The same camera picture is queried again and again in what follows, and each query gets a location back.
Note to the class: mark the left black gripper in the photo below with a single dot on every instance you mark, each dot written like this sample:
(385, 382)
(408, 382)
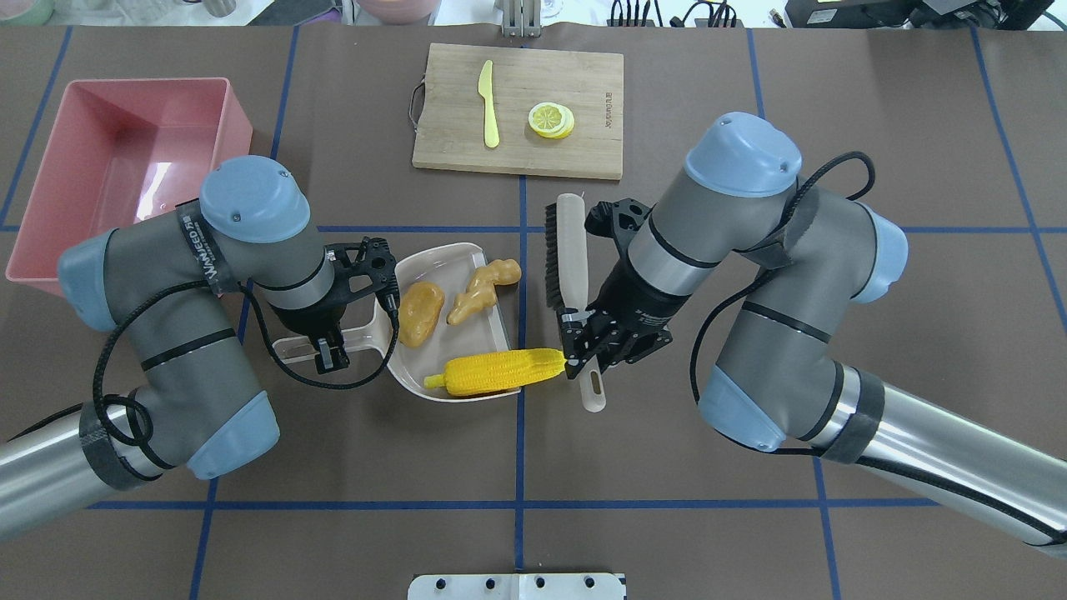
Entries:
(313, 319)

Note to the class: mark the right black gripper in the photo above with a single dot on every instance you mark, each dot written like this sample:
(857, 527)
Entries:
(631, 305)

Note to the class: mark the brown toy potato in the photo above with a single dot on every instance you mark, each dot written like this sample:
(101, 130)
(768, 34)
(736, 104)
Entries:
(419, 312)

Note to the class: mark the beige hand brush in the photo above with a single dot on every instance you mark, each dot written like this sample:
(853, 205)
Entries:
(567, 279)

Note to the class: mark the yellow toy corn cob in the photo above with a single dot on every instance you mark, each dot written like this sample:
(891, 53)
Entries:
(497, 371)

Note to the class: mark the tan toy ginger root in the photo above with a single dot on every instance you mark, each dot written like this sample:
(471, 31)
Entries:
(480, 293)

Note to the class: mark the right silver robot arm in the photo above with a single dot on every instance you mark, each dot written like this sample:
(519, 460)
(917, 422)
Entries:
(740, 190)

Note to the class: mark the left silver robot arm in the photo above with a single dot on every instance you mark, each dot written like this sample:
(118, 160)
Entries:
(172, 386)

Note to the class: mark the pink plastic bin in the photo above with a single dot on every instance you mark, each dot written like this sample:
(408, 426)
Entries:
(122, 151)

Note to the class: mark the yellow lemon slices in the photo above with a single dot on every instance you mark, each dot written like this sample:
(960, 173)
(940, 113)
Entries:
(550, 120)

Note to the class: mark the wooden cutting board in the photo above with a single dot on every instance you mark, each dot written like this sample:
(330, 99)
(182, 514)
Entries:
(449, 131)

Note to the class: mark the yellow plastic knife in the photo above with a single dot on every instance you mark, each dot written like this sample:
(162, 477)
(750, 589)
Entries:
(485, 88)

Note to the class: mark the pink bowl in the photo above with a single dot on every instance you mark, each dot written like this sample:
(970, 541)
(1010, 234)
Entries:
(400, 12)

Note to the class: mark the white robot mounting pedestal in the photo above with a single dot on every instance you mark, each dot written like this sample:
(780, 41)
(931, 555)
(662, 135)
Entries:
(520, 585)

